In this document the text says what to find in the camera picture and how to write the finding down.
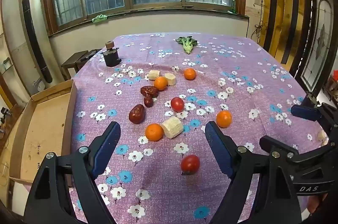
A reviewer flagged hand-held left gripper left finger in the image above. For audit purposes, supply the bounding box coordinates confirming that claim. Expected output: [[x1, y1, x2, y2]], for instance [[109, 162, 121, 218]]
[[23, 121, 121, 224]]

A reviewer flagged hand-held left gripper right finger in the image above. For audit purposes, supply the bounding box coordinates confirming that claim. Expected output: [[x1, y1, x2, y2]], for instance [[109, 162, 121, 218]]
[[205, 121, 303, 224]]

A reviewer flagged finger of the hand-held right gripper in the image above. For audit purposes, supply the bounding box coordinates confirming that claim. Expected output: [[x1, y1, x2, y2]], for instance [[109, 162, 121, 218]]
[[259, 135, 338, 164], [290, 93, 338, 135]]

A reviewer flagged red tomato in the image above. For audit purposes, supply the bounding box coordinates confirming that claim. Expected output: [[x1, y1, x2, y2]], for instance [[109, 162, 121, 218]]
[[181, 154, 200, 175], [170, 97, 185, 112]]

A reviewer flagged large red date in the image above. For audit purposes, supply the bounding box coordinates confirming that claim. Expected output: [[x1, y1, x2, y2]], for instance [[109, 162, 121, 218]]
[[128, 104, 146, 124]]

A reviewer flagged shallow cardboard box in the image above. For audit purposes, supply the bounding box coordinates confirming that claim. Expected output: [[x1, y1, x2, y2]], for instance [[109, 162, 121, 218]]
[[9, 79, 78, 185]]

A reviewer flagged wrinkled red date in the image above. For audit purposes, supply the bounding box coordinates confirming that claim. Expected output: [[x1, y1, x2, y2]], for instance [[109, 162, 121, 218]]
[[140, 85, 159, 98]]

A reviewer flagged person's right hand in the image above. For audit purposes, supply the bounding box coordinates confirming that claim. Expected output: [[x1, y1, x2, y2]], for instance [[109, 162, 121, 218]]
[[306, 191, 330, 215]]

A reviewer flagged stained glass door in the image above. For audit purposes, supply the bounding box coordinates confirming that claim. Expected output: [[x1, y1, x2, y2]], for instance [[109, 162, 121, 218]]
[[294, 0, 338, 94]]

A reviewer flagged purple floral tablecloth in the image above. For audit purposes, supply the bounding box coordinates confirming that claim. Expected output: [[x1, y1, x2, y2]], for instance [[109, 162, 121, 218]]
[[69, 33, 329, 224]]

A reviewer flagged black hand coffee grinder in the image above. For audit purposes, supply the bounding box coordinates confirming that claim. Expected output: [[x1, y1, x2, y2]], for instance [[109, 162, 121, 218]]
[[100, 41, 121, 67]]

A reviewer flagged dark wooden stool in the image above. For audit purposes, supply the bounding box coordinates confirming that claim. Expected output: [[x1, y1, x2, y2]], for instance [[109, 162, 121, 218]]
[[61, 49, 102, 80]]

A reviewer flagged green bok choy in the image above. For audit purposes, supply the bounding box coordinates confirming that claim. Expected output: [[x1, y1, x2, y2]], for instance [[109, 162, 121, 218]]
[[176, 36, 197, 55]]

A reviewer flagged green rag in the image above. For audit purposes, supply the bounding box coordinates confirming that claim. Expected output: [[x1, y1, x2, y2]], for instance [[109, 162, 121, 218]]
[[91, 14, 108, 23]]

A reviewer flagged silver tower air conditioner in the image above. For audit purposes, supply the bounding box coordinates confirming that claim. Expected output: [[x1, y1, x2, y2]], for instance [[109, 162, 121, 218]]
[[18, 0, 65, 90]]

